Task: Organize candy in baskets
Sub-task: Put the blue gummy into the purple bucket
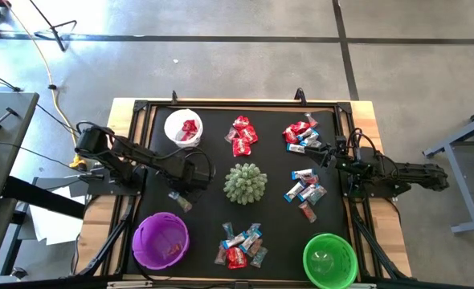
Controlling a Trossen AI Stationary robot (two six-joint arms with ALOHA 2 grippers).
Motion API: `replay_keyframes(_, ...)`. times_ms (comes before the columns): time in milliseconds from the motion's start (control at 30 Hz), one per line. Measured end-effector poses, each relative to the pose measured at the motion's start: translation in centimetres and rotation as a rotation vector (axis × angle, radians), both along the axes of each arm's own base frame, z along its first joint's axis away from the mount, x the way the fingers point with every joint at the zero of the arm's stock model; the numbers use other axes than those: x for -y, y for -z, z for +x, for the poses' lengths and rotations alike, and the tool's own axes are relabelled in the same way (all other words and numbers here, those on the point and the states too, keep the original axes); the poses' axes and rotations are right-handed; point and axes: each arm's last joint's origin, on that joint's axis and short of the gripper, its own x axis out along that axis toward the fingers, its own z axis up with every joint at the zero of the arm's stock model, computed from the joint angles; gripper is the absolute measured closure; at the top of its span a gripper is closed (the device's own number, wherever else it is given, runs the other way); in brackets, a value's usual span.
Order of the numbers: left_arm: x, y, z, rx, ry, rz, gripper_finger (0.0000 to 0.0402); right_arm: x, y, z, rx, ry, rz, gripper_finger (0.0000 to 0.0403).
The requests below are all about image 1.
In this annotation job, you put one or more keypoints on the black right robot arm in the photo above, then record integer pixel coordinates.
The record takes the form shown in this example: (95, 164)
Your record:
(413, 174)

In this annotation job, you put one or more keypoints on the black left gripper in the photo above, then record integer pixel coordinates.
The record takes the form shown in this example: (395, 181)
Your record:
(190, 174)

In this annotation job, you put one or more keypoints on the white blue candy bar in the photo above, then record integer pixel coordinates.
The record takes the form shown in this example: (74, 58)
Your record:
(305, 133)
(250, 241)
(295, 148)
(303, 173)
(310, 139)
(307, 192)
(294, 192)
(235, 240)

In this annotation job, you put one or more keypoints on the green plastic bucket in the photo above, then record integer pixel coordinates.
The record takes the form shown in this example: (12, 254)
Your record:
(329, 261)

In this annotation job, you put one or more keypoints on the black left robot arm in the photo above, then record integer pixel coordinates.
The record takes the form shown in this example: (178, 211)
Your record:
(140, 154)

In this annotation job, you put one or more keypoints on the red candy packet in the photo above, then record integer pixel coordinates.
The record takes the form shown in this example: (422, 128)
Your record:
(241, 147)
(186, 136)
(300, 127)
(290, 135)
(241, 121)
(189, 125)
(235, 257)
(249, 134)

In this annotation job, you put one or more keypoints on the black table mat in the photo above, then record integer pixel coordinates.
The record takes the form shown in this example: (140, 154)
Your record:
(221, 216)

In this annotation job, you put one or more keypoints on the white plastic bucket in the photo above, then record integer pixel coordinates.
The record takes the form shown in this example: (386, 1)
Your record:
(174, 120)

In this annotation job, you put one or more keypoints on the black tripod stand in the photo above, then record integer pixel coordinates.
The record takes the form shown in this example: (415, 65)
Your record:
(58, 40)

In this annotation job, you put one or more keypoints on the black desk support beam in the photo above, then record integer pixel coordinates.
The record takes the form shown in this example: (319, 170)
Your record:
(44, 196)

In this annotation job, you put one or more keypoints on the purple plastic bucket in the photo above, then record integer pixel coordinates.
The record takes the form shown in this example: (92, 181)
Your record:
(156, 237)

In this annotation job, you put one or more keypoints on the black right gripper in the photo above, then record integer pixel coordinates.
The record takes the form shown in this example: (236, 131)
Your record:
(341, 156)

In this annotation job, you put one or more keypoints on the green spiky artificial plant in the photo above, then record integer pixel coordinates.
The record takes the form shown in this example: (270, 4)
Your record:
(245, 184)

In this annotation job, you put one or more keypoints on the white paper sheets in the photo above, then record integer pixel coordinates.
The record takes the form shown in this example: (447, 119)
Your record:
(52, 225)

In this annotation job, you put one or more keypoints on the clear blue candy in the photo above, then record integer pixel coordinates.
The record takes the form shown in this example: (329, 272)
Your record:
(254, 228)
(260, 257)
(174, 196)
(228, 230)

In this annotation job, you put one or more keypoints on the grey desk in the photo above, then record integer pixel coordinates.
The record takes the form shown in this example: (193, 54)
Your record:
(8, 120)

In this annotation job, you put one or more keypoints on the colourful snack bag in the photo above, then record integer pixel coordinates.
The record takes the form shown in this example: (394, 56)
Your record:
(311, 119)

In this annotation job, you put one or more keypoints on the blue grey metal table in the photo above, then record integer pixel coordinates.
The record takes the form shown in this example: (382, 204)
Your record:
(462, 184)

